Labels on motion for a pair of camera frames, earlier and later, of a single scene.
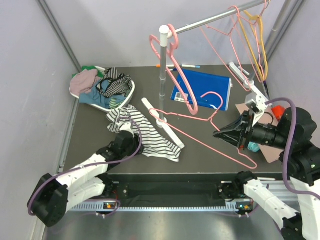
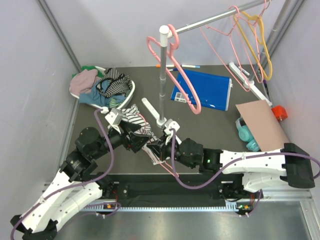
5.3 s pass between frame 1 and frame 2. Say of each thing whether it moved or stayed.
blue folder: stayed
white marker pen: stayed
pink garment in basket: stayed
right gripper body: moved
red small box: stayed
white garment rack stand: stayed
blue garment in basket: stayed
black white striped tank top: moved
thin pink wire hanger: moved
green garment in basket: stayed
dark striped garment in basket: stayed
